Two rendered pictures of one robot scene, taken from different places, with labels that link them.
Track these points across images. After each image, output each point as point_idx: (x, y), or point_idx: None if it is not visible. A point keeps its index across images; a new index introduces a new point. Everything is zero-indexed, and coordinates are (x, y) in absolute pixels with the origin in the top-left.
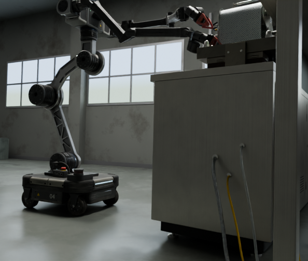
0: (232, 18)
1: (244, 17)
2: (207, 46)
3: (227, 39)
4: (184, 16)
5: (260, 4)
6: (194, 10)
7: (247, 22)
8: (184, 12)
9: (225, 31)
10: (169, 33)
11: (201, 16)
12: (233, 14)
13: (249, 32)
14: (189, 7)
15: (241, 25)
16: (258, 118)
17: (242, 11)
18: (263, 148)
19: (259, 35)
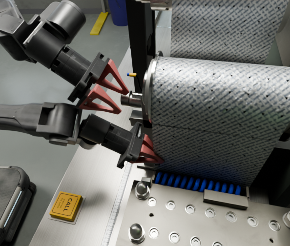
0: (190, 121)
1: (228, 128)
2: (139, 241)
3: (176, 154)
4: (31, 57)
5: (288, 106)
6: (59, 59)
7: (235, 141)
8: (23, 48)
9: (169, 140)
10: (10, 129)
11: (93, 98)
12: (196, 112)
13: (234, 158)
14: (35, 45)
15: (216, 140)
16: None
17: (227, 114)
18: None
19: (256, 169)
